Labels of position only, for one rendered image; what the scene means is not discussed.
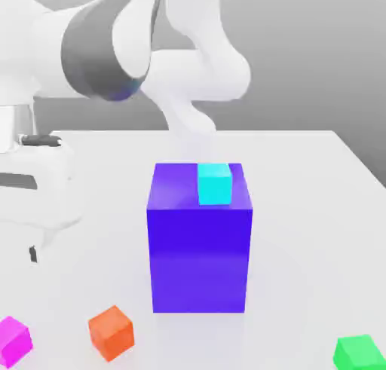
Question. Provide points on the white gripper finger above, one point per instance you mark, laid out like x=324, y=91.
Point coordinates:
x=42, y=243

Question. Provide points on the small magenta cube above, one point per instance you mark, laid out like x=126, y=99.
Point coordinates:
x=13, y=341

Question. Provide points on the small green cube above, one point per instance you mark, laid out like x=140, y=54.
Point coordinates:
x=359, y=353

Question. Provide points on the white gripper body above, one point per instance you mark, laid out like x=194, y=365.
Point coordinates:
x=45, y=192

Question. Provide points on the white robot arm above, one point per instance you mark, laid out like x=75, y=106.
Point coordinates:
x=187, y=77

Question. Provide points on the small orange cube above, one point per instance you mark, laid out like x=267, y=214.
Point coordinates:
x=111, y=333

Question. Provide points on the small cyan cube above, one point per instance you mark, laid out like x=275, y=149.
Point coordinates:
x=214, y=186

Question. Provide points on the large purple box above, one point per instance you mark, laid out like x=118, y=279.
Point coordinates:
x=199, y=255

